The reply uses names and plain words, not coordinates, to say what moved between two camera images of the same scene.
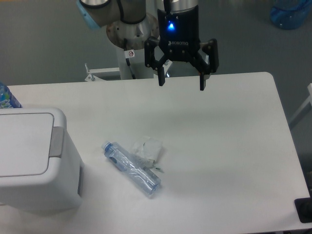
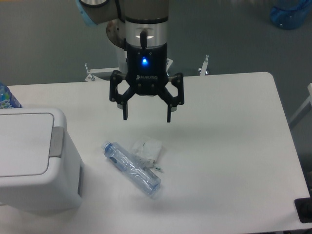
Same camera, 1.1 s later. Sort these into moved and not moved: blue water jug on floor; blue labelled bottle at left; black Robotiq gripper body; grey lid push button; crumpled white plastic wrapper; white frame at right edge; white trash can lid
Moved: black Robotiq gripper body
Not moved: grey lid push button; blue water jug on floor; crumpled white plastic wrapper; white trash can lid; blue labelled bottle at left; white frame at right edge
